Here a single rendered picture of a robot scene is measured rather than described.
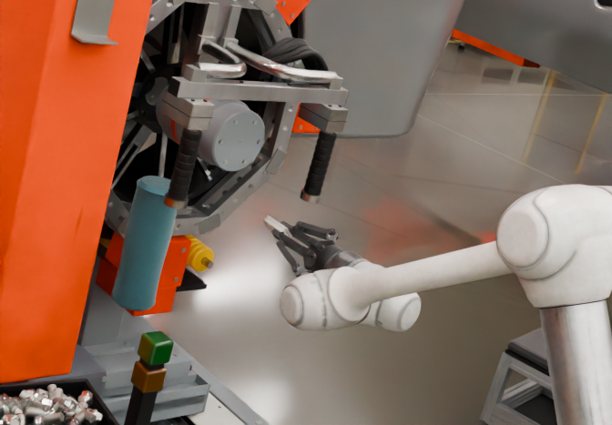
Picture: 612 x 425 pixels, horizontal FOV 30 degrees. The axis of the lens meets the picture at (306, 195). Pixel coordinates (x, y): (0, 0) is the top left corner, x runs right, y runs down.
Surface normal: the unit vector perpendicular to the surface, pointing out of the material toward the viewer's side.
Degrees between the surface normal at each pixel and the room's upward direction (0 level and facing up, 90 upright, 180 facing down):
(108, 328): 90
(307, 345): 0
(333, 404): 0
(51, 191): 90
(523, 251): 83
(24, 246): 90
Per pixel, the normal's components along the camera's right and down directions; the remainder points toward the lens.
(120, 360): 0.26, -0.92
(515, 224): -0.73, -0.06
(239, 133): 0.63, 0.40
